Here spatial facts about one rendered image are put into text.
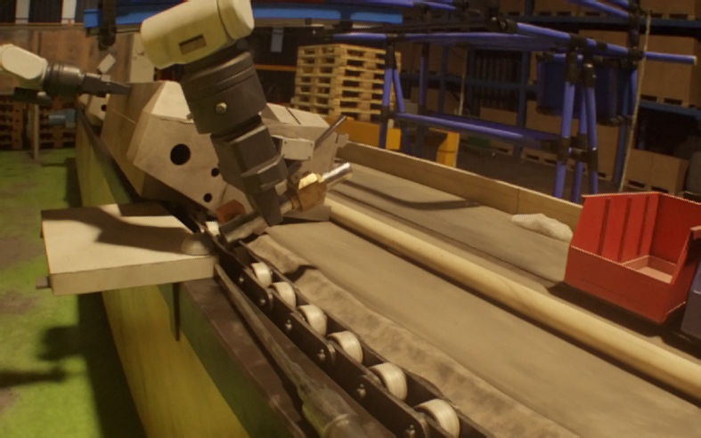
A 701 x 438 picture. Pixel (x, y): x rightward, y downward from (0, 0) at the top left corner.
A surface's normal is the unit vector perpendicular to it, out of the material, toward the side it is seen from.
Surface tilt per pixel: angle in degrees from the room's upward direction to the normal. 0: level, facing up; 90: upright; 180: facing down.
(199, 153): 90
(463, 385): 58
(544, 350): 0
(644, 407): 0
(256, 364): 0
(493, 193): 90
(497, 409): 52
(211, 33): 104
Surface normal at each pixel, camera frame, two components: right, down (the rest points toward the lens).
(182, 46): 0.01, 0.47
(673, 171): -0.84, 0.06
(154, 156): 0.53, 0.26
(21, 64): 0.58, -0.03
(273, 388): 0.09, -0.97
